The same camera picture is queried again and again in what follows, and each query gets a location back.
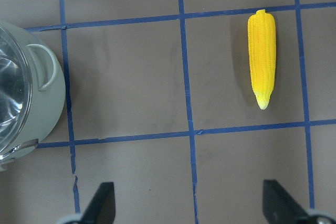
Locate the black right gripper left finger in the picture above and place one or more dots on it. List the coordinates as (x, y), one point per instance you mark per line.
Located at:
(101, 209)

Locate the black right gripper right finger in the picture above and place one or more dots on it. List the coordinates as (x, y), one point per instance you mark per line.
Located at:
(279, 206)

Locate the yellow corn cob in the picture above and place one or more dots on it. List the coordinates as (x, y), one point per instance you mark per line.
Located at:
(261, 30)

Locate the pale green electric pot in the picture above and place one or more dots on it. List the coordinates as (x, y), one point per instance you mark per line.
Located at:
(32, 92)

